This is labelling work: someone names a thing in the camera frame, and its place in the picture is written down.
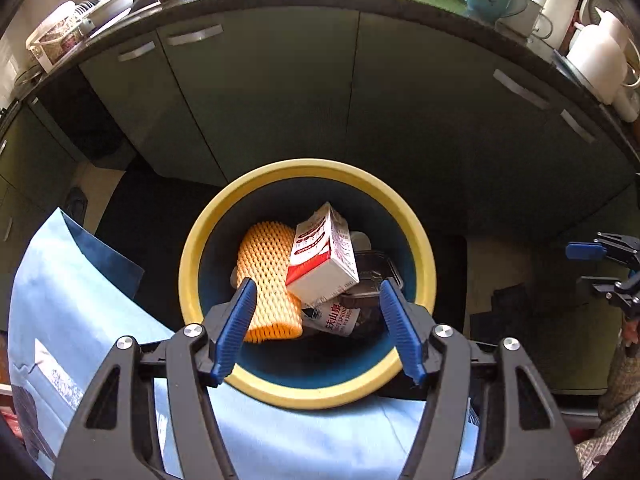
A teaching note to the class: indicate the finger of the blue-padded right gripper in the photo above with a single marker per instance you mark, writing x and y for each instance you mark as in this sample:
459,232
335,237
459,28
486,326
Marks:
585,251

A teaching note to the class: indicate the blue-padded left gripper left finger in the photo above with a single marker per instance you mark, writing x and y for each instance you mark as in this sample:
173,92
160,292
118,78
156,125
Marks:
113,434

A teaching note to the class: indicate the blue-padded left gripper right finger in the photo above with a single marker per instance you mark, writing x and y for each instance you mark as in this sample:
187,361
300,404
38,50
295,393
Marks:
522,433

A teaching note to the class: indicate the clear plastic water bottle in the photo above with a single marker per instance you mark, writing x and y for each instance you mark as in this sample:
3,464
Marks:
356,313

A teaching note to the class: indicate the orange foam fruit net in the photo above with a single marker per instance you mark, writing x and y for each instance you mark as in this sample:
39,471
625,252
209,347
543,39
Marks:
263,256

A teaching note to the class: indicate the red and white carton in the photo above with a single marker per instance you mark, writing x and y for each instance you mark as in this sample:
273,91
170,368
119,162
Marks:
322,261

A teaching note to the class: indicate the green kitchen cabinets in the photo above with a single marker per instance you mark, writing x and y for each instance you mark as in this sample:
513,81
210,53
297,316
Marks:
469,140

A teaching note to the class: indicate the yellow-rimmed blue trash bin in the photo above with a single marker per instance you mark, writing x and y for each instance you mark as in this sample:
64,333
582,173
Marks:
315,370

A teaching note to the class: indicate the person's right hand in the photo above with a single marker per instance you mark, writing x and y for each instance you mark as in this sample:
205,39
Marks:
629,331

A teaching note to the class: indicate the beige knit right sleeve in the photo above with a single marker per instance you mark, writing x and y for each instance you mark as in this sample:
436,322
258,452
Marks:
615,409

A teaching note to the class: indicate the blue star-print tablecloth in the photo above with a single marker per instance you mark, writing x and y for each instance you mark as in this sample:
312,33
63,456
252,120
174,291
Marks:
70,302

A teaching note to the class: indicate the white kettle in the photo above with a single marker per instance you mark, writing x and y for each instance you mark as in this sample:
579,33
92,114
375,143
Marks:
599,57

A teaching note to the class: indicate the dark floor mat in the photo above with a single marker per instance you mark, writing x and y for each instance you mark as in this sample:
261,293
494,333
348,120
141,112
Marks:
76,205

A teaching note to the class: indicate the white plastic bucket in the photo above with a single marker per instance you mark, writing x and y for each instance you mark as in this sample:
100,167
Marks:
56,35

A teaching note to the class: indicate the white enamel basin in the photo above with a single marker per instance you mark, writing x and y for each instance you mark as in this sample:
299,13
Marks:
105,10

